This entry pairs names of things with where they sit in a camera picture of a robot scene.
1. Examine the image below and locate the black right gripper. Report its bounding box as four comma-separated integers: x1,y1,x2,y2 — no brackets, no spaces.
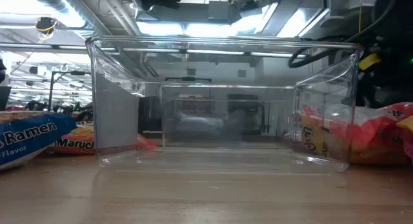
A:
356,36,413,108

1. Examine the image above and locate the orange Maruchan ramen packet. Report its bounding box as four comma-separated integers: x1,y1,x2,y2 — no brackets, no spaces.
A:
299,104,354,162
351,106,409,167
46,124,159,156

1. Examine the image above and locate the blue Maruchan ramen packet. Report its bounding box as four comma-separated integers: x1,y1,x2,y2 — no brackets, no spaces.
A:
0,110,78,172

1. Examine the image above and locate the yellow gripper tag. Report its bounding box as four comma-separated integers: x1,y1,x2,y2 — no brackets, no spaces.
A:
358,52,382,72

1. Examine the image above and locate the clear plastic bin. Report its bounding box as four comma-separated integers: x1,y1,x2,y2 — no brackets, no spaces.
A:
85,35,365,173
157,83,303,149

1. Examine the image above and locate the black pole stand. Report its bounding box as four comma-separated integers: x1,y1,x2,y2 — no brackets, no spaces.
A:
47,70,86,112

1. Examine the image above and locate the black background equipment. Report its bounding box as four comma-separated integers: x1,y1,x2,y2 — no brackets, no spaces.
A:
227,94,269,138

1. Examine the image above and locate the black monitor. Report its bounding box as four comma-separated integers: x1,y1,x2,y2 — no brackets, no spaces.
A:
0,85,12,111

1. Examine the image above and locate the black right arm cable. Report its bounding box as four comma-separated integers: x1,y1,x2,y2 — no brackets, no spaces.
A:
288,30,361,69

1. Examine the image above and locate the hanging yellow cable reel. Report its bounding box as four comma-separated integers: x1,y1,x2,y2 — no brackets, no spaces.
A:
34,16,58,36

